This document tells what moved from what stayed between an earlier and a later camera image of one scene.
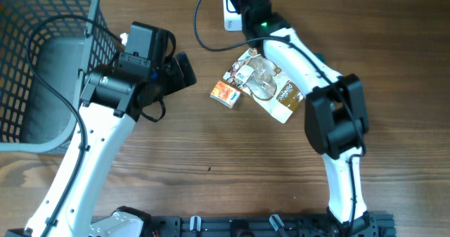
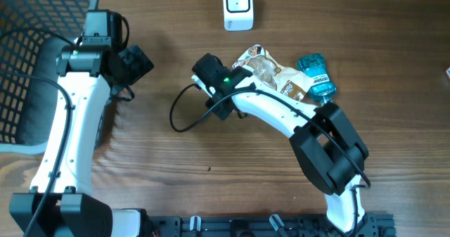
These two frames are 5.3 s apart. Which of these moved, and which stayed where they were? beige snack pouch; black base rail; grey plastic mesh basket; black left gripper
Moved: black left gripper
Stayed: beige snack pouch; grey plastic mesh basket; black base rail
